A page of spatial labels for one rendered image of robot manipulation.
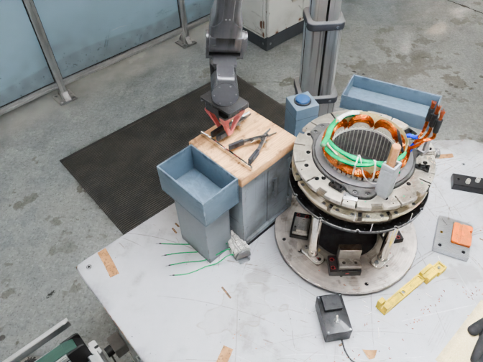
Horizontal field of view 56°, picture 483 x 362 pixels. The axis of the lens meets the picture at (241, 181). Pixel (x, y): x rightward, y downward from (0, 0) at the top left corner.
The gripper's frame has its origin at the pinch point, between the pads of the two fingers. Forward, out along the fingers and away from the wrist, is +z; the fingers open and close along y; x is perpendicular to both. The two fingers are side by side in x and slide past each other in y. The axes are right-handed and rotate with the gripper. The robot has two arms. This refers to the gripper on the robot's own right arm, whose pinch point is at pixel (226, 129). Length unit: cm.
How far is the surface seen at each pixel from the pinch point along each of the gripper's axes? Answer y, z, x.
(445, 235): 51, 28, 34
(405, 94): 22, 3, 48
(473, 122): 11, 103, 192
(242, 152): 7.2, 2.3, -1.4
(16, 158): -165, 108, -17
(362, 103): 16.7, 2.5, 35.3
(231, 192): 12.5, 5.3, -10.5
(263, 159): 12.5, 2.3, 0.3
